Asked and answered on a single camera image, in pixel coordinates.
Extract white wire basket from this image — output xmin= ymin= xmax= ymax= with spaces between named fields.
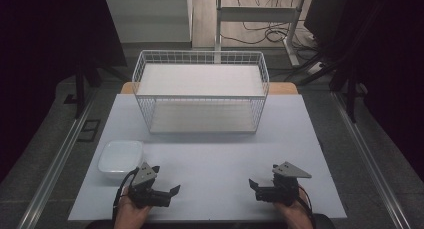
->
xmin=131 ymin=49 xmax=270 ymax=135

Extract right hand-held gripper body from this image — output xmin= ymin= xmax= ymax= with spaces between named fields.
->
xmin=256 ymin=161 xmax=313 ymax=207

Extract black floor cables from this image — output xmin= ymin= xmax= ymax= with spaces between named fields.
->
xmin=219 ymin=0 xmax=321 ymax=52

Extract person's left hand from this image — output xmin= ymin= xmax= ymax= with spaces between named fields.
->
xmin=113 ymin=187 xmax=153 ymax=229

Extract black stand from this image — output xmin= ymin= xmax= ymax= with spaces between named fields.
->
xmin=328 ymin=60 xmax=369 ymax=124
xmin=73 ymin=57 xmax=129 ymax=120

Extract white plastic container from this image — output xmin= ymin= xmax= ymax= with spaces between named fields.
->
xmin=97 ymin=140 xmax=145 ymax=180

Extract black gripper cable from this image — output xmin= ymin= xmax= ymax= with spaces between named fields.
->
xmin=297 ymin=184 xmax=316 ymax=225
xmin=111 ymin=167 xmax=140 ymax=225

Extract white cabinet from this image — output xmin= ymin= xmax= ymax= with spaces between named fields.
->
xmin=104 ymin=0 xmax=194 ymax=44

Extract metal floor rail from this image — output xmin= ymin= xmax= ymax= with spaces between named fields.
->
xmin=330 ymin=91 xmax=412 ymax=229
xmin=16 ymin=88 xmax=98 ymax=229

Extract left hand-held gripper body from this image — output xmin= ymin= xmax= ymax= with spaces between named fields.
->
xmin=128 ymin=161 xmax=173 ymax=209

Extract white metal desk frame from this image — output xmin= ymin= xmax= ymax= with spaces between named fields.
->
xmin=214 ymin=0 xmax=307 ymax=67

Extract person's right hand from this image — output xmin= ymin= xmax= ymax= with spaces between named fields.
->
xmin=273 ymin=190 xmax=315 ymax=229

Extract white power strip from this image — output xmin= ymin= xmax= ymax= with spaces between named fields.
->
xmin=307 ymin=61 xmax=325 ymax=76

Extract wooden table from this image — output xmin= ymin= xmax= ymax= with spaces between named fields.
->
xmin=119 ymin=81 xmax=299 ymax=96

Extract pale table mat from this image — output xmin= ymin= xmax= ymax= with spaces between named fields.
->
xmin=68 ymin=93 xmax=348 ymax=222

